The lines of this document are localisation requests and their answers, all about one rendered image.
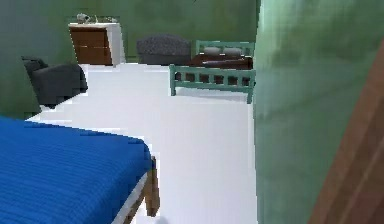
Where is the teal framed bed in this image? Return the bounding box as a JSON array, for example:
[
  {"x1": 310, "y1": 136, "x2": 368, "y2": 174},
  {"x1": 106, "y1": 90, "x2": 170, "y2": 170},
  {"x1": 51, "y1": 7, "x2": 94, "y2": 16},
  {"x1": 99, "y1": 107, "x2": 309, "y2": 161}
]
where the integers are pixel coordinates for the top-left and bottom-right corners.
[{"x1": 168, "y1": 39, "x2": 257, "y2": 105}]

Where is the grey pillow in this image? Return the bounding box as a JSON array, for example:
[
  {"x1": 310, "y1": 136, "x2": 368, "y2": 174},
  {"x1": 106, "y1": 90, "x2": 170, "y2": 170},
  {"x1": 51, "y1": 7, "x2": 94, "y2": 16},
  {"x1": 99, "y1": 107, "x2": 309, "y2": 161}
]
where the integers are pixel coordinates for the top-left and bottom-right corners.
[
  {"x1": 203, "y1": 46, "x2": 222, "y2": 56},
  {"x1": 222, "y1": 47, "x2": 243, "y2": 57}
]

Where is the grey upholstered sofa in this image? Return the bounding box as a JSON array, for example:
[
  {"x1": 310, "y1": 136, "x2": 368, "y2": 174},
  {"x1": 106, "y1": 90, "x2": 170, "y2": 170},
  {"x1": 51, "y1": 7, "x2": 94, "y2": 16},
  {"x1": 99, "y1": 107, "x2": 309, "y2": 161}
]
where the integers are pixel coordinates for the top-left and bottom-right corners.
[{"x1": 136, "y1": 33, "x2": 192, "y2": 66}]

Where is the white and brown dresser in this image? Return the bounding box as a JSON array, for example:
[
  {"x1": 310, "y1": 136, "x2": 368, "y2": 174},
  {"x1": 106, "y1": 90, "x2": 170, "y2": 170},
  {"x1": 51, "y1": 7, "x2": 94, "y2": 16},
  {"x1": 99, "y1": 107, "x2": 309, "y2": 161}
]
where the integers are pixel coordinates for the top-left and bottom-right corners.
[{"x1": 67, "y1": 21, "x2": 127, "y2": 67}]

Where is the dark grey armchair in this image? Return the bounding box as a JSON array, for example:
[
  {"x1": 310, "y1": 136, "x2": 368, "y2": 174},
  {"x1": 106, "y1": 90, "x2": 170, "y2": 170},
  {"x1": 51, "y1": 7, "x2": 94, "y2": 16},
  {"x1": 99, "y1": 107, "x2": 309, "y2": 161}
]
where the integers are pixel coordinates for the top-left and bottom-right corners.
[{"x1": 21, "y1": 55, "x2": 89, "y2": 109}]

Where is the small grey object on dresser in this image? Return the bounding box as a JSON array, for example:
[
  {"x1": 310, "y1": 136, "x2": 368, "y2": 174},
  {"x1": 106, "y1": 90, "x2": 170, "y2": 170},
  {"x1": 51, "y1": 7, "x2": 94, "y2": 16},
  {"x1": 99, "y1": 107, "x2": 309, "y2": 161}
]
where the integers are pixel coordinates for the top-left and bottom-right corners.
[{"x1": 76, "y1": 12, "x2": 91, "y2": 24}]

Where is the blue bed with wooden frame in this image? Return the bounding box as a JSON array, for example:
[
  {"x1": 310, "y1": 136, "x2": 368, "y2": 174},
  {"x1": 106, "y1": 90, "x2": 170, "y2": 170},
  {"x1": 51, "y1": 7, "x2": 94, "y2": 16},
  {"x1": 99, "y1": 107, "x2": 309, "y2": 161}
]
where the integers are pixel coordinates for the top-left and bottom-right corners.
[{"x1": 0, "y1": 115, "x2": 161, "y2": 224}]

